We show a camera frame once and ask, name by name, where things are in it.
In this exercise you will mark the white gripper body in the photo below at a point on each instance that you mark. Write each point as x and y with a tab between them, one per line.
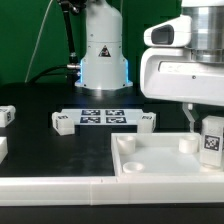
170	74

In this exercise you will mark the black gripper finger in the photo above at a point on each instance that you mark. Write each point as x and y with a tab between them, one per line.
191	114

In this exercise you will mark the white square table top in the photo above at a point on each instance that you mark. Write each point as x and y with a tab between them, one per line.
157	153

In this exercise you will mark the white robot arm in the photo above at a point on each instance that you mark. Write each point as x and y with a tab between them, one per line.
103	68

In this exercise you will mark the white obstacle fence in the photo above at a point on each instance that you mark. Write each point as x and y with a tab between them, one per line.
126	189

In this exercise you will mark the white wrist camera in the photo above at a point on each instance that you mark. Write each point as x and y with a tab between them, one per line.
172	33

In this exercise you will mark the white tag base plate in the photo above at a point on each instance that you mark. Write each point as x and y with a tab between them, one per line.
104	116

